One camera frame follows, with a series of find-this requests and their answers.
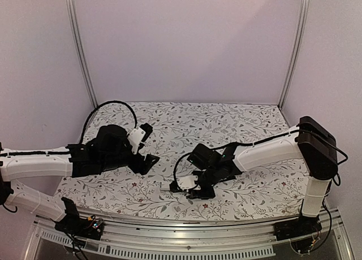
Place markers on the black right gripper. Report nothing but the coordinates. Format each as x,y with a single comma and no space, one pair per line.
210,194

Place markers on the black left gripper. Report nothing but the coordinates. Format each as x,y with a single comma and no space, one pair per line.
136,167

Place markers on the white remote control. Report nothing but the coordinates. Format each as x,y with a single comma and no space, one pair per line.
165,187

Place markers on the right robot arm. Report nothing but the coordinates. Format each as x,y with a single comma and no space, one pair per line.
308,141

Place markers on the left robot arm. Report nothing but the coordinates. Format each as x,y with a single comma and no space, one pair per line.
112,148

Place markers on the floral patterned table mat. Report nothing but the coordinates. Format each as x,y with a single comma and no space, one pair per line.
270,191

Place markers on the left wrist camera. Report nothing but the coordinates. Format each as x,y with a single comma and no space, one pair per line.
138,136

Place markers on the aluminium front rail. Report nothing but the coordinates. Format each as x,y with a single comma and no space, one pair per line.
132,237

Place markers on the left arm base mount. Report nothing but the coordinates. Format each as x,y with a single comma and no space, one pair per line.
72,224

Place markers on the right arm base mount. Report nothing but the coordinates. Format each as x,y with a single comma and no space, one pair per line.
305,230

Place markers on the left aluminium post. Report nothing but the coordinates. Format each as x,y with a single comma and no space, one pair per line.
75,29

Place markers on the aluminium post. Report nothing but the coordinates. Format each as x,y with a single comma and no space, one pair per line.
75,29
302,20

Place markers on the right aluminium post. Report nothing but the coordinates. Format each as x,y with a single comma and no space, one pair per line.
302,20

